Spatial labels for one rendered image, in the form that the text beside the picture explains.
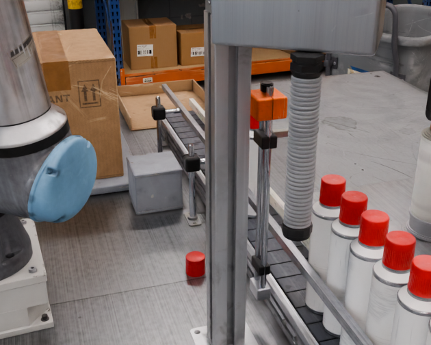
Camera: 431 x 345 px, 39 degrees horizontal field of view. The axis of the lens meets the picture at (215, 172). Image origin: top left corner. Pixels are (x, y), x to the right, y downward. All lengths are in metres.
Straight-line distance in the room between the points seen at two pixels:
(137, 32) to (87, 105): 3.35
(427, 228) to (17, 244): 0.67
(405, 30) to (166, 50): 1.78
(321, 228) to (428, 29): 3.09
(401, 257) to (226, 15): 0.32
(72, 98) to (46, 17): 3.86
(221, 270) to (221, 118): 0.21
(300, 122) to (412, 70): 2.48
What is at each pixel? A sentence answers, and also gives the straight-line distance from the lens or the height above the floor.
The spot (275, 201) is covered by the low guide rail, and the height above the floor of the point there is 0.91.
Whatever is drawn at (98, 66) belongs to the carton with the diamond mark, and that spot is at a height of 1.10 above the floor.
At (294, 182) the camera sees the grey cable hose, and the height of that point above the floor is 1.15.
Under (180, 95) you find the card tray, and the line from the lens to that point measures 1.96.
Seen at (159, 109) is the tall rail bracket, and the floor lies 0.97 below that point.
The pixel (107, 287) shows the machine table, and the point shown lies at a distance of 1.05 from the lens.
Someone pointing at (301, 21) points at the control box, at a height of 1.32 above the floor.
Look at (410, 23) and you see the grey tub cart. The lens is 3.92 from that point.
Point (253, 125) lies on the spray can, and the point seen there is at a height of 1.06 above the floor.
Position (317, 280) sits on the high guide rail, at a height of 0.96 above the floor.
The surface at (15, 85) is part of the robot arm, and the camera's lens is 0.75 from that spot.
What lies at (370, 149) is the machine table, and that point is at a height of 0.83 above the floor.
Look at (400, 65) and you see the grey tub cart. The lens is 3.09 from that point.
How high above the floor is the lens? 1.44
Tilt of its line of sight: 25 degrees down
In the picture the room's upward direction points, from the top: straight up
